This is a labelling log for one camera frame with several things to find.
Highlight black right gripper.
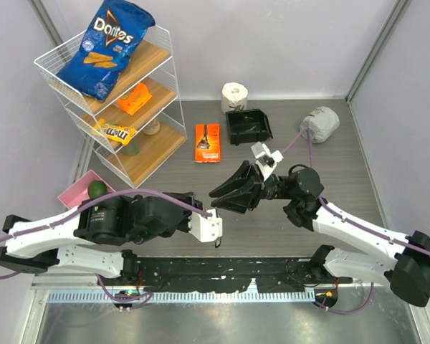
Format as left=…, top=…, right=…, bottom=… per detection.
left=209, top=159, right=295, bottom=214

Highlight keys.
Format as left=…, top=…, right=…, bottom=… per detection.
left=236, top=115, right=260, bottom=133

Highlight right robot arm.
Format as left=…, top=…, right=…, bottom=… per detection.
left=209, top=161, right=430, bottom=307

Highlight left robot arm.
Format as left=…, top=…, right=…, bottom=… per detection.
left=0, top=188, right=216, bottom=285

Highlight black plastic storage bin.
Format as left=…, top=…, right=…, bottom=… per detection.
left=225, top=109, right=273, bottom=145

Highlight orange razor box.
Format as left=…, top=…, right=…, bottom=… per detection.
left=194, top=123, right=221, bottom=163

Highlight white toilet paper roll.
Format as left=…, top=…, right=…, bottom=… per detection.
left=221, top=82, right=249, bottom=113

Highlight grey wrapped paper bundle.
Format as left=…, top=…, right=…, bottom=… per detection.
left=300, top=106, right=340, bottom=143

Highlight yellow M&M candy bag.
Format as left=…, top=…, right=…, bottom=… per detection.
left=94, top=118, right=137, bottom=145

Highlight orange snack box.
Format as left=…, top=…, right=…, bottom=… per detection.
left=115, top=82, right=152, bottom=115

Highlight green lime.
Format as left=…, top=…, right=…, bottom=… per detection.
left=87, top=180, right=108, bottom=199

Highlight pink plastic tray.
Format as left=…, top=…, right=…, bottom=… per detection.
left=57, top=169, right=115, bottom=209

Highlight blue Doritos chip bag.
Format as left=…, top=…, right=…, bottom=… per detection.
left=57, top=1, right=156, bottom=102

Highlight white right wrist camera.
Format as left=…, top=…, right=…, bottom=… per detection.
left=251, top=142, right=284, bottom=181

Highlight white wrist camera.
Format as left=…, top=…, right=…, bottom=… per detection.
left=251, top=142, right=284, bottom=181
left=188, top=209, right=223, bottom=243

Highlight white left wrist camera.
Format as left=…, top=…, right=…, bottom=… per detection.
left=188, top=209, right=223, bottom=243

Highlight white wire wooden shelf rack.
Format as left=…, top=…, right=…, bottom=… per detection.
left=34, top=26, right=187, bottom=188

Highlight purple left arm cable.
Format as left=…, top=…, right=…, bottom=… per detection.
left=0, top=188, right=214, bottom=311

